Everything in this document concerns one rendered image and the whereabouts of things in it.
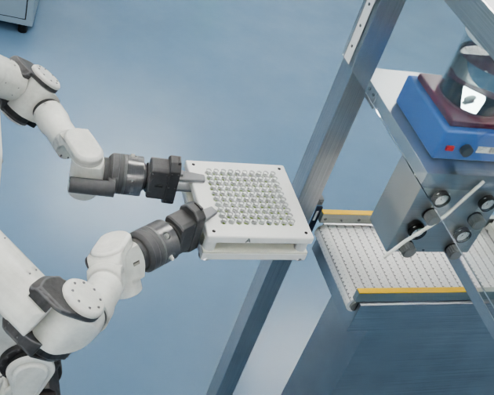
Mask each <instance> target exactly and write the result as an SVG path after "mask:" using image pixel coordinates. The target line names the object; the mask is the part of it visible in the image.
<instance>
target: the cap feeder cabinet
mask: <svg viewBox="0 0 494 395"><path fill-rule="evenodd" d="M38 1H39V0H0V21H5V22H9V23H13V24H18V31H19V32H20V33H26V32H27V26H29V27H32V26H33V23H34V20H35V14H36V10H37V7H38Z"/></svg>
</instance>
